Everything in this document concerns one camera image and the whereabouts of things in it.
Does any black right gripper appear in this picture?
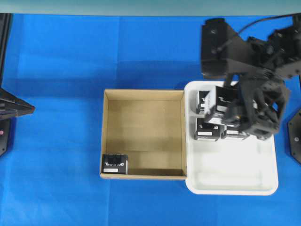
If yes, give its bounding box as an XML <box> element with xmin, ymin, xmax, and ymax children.
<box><xmin>222</xmin><ymin>73</ymin><xmax>290</xmax><ymax>140</ymax></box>

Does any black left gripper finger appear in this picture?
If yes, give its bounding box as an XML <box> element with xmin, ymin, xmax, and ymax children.
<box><xmin>0</xmin><ymin>109</ymin><xmax>34</xmax><ymax>120</ymax></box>
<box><xmin>0</xmin><ymin>88</ymin><xmax>35</xmax><ymax>110</ymax></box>

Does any black box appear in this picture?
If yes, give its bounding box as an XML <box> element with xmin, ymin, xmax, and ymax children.
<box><xmin>101</xmin><ymin>154</ymin><xmax>128</xmax><ymax>175</ymax></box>
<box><xmin>204</xmin><ymin>86</ymin><xmax>238</xmax><ymax>125</ymax></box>

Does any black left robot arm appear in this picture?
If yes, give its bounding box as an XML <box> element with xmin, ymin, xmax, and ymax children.
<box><xmin>0</xmin><ymin>13</ymin><xmax>35</xmax><ymax>155</ymax></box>

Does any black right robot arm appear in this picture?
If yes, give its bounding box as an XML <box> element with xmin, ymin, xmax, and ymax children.
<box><xmin>222</xmin><ymin>13</ymin><xmax>301</xmax><ymax>140</ymax></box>

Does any black box tray top left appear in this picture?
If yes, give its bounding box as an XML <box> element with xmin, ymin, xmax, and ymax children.
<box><xmin>196</xmin><ymin>90</ymin><xmax>209</xmax><ymax>115</ymax></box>

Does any black box tray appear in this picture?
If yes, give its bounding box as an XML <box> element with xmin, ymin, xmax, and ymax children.
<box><xmin>194</xmin><ymin>117</ymin><xmax>222</xmax><ymax>141</ymax></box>
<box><xmin>221</xmin><ymin>126</ymin><xmax>250</xmax><ymax>140</ymax></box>
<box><xmin>196</xmin><ymin>90</ymin><xmax>209</xmax><ymax>115</ymax></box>

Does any black box tray bottom right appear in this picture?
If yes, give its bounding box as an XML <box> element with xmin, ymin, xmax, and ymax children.
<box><xmin>221</xmin><ymin>126</ymin><xmax>250</xmax><ymax>140</ymax></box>

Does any black box tray bottom left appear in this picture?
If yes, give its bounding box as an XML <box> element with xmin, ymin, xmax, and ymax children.
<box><xmin>194</xmin><ymin>117</ymin><xmax>222</xmax><ymax>141</ymax></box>

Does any brown cardboard box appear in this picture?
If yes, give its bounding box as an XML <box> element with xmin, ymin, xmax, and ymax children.
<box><xmin>99</xmin><ymin>89</ymin><xmax>187</xmax><ymax>180</ymax></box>

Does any blue table cloth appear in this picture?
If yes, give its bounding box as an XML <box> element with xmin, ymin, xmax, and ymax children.
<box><xmin>0</xmin><ymin>14</ymin><xmax>301</xmax><ymax>226</ymax></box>

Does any white plastic tray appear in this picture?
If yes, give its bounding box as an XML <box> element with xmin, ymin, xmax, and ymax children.
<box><xmin>184</xmin><ymin>81</ymin><xmax>278</xmax><ymax>195</ymax></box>

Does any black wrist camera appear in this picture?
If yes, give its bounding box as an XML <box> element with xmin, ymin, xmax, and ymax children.
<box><xmin>201</xmin><ymin>18</ymin><xmax>254</xmax><ymax>80</ymax></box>

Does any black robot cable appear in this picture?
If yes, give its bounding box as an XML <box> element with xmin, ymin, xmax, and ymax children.
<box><xmin>237</xmin><ymin>14</ymin><xmax>294</xmax><ymax>33</ymax></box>

